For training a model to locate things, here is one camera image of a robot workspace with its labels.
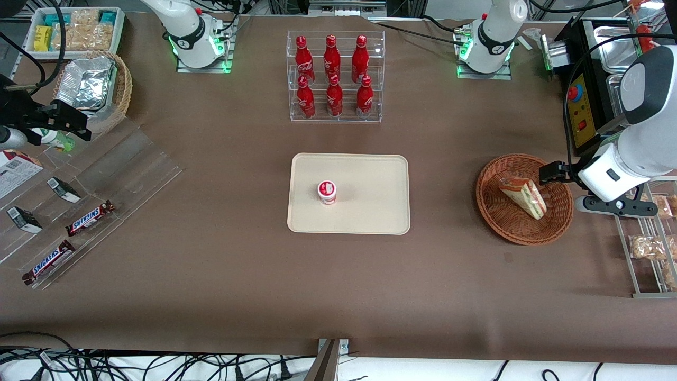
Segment red white yogurt cup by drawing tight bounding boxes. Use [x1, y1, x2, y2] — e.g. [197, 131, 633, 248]
[317, 180, 338, 206]

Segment brown table cover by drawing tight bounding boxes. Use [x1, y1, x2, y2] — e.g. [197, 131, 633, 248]
[0, 12, 677, 366]

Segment green white small bottle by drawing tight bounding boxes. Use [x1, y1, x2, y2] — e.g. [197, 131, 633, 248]
[32, 129, 76, 153]

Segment clear cracker bag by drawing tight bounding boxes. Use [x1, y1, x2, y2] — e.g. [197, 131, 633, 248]
[53, 24, 114, 52]
[69, 10, 101, 27]

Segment white plastic bin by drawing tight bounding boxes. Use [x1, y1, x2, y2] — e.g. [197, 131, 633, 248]
[24, 6, 126, 61]

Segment aluminium arm base plate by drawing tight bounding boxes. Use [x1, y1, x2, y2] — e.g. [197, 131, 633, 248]
[456, 58, 513, 81]
[176, 50, 233, 74]

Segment silver wire rack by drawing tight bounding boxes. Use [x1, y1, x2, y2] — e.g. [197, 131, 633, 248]
[614, 179, 677, 298]

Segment small black white box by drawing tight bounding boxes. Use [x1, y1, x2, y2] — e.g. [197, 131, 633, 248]
[47, 177, 81, 204]
[6, 206, 43, 234]

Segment silver metal block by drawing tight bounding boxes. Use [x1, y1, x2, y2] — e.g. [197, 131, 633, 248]
[541, 36, 571, 72]

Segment aluminium foil container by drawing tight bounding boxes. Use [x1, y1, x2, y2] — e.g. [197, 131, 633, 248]
[56, 56, 117, 112]

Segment red cola bottle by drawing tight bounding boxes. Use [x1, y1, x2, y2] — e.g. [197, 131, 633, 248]
[324, 34, 342, 80]
[352, 35, 369, 84]
[356, 75, 374, 119]
[326, 74, 343, 117]
[296, 75, 316, 119]
[295, 35, 315, 85]

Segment brown round wicker basket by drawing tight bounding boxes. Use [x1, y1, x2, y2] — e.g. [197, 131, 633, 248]
[475, 153, 574, 246]

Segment clear acrylic bottle rack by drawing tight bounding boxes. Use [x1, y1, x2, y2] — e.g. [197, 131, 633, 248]
[287, 30, 386, 123]

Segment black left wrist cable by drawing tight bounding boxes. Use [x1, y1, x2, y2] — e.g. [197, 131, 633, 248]
[562, 32, 659, 175]

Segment tangled black cables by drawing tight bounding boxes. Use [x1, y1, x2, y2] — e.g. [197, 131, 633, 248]
[0, 331, 318, 381]

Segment brown Snickers bar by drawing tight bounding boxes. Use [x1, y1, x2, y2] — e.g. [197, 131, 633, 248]
[65, 200, 116, 237]
[21, 240, 76, 286]

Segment tan wicker basket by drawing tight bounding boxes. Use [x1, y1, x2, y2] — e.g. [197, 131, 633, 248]
[52, 50, 133, 135]

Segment printed cardboard box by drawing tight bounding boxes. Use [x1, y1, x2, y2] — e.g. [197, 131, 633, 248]
[0, 150, 44, 200]

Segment black machine yellow panel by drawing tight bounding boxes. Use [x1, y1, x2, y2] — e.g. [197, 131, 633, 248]
[550, 16, 677, 158]

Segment aluminium frame post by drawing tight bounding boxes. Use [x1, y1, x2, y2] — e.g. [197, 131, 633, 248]
[304, 339, 350, 381]

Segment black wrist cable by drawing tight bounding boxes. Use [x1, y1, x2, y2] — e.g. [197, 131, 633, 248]
[0, 0, 67, 97]
[562, 32, 659, 175]

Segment dark grey left wrist bracket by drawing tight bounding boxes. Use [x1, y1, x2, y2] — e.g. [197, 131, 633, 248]
[575, 195, 658, 218]

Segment clear acrylic display stand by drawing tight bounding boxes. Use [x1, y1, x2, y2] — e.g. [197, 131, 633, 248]
[0, 116, 183, 291]

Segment triangle sandwich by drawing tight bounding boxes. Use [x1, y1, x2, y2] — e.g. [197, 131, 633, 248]
[499, 177, 547, 221]

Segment stainless steel pan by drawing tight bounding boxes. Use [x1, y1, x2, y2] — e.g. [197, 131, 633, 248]
[592, 24, 638, 75]

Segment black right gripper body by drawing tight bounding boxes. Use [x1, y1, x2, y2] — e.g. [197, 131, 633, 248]
[0, 74, 51, 146]

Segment beige plastic tray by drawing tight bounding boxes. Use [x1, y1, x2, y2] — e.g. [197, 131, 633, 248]
[287, 153, 411, 235]

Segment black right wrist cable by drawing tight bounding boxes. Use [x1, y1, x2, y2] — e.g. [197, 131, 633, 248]
[0, 0, 67, 97]

